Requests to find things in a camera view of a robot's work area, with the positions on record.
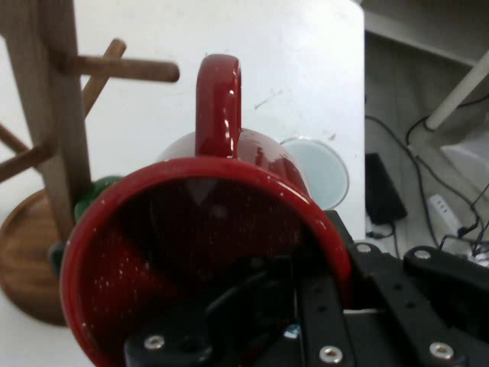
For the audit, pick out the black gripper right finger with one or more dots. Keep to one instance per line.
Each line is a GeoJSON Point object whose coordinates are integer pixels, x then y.
{"type": "Point", "coordinates": [382, 306]}

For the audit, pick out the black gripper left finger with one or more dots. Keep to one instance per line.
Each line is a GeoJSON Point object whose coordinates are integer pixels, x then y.
{"type": "Point", "coordinates": [244, 306]}

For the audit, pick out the red enamel mug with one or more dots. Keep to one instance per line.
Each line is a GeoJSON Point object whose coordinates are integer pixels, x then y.
{"type": "Point", "coordinates": [217, 111]}

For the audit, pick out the white power strip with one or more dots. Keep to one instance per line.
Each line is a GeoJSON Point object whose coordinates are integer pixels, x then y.
{"type": "Point", "coordinates": [443, 212]}

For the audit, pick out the black box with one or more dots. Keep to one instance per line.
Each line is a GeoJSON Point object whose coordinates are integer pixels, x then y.
{"type": "Point", "coordinates": [382, 191]}

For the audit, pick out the green enamel mug white print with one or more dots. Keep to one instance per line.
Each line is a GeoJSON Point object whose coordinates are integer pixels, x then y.
{"type": "Point", "coordinates": [91, 195]}

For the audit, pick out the white slanted furniture leg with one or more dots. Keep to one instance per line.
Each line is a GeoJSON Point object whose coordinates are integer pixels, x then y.
{"type": "Point", "coordinates": [458, 91]}

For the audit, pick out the brown wooden mug tree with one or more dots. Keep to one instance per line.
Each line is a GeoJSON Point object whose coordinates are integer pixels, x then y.
{"type": "Point", "coordinates": [57, 114]}

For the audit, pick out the white shelf frame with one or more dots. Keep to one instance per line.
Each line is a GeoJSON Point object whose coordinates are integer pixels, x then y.
{"type": "Point", "coordinates": [420, 44]}

